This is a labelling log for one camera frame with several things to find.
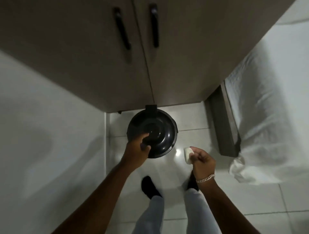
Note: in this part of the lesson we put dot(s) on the person's right forearm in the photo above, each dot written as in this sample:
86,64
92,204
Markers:
224,207

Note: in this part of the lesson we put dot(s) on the black round lidded trash bin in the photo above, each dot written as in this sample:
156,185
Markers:
160,131

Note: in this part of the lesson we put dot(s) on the person's left forearm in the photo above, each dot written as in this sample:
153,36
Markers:
101,195

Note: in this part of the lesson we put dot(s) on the white tissue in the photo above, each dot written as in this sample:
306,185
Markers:
187,154

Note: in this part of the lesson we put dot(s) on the person's right hand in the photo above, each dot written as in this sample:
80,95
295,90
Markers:
204,166

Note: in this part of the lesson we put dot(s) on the person's left thumb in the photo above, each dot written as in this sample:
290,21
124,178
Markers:
146,148

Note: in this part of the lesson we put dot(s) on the light grey trousers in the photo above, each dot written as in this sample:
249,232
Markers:
198,212

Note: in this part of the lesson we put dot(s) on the person's black right shoe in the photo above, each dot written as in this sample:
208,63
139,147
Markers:
192,183

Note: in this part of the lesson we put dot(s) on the white bed sheet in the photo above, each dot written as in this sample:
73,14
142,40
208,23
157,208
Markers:
272,101

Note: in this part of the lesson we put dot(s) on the person's black left shoe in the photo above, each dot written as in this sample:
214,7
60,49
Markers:
149,186

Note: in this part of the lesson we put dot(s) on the person's right fingers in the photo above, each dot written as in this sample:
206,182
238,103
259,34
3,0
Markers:
199,154

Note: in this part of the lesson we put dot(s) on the grey bed frame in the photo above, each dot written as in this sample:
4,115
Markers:
225,123

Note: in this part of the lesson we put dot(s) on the person's black shoe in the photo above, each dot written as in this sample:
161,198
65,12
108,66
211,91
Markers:
149,186
192,183

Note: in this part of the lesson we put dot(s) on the person's left hand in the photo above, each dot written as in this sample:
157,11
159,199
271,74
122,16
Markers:
134,153

